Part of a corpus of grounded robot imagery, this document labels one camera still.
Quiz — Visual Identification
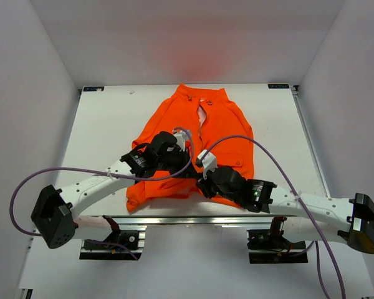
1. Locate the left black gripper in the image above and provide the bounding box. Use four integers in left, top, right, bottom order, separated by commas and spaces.
156, 148, 197, 179

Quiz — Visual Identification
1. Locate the orange jacket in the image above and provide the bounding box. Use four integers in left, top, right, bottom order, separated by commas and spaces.
126, 84, 254, 212

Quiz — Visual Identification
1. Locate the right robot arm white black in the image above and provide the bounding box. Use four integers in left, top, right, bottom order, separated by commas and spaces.
196, 166, 374, 254

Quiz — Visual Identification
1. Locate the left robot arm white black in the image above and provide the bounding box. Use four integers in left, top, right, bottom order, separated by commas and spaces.
31, 127, 196, 249

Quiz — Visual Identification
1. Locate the left blue table label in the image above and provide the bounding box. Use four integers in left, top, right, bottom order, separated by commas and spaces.
82, 86, 105, 92

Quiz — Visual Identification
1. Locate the blue table label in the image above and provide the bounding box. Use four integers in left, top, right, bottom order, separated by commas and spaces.
82, 86, 105, 92
267, 83, 290, 89

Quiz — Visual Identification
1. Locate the right blue table label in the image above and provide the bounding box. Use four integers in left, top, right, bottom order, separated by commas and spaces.
267, 83, 290, 89

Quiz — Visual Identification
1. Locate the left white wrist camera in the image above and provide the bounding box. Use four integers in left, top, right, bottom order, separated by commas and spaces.
173, 127, 192, 151

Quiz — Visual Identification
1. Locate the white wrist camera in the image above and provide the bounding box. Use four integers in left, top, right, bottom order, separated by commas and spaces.
195, 149, 218, 179
173, 127, 192, 151

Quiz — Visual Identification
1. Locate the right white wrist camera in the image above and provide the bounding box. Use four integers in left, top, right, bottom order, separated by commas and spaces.
195, 149, 218, 179

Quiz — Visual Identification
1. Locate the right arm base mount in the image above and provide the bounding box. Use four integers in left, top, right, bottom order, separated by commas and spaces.
247, 216, 309, 265

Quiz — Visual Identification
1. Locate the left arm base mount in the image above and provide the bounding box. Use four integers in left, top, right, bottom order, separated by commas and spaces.
75, 216, 146, 261

